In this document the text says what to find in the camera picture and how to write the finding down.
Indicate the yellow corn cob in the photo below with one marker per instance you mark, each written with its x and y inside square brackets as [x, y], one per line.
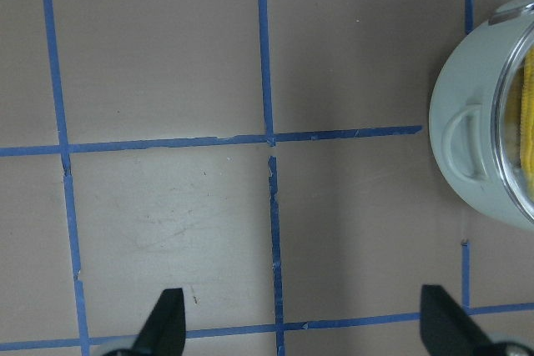
[519, 123]

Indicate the glass pot lid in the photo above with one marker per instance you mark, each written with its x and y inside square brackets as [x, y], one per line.
[520, 201]

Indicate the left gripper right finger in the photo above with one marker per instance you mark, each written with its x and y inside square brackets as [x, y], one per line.
[445, 329]

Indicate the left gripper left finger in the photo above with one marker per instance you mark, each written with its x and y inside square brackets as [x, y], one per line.
[164, 332]

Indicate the pale green electric pot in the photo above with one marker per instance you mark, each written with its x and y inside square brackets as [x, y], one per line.
[461, 123]

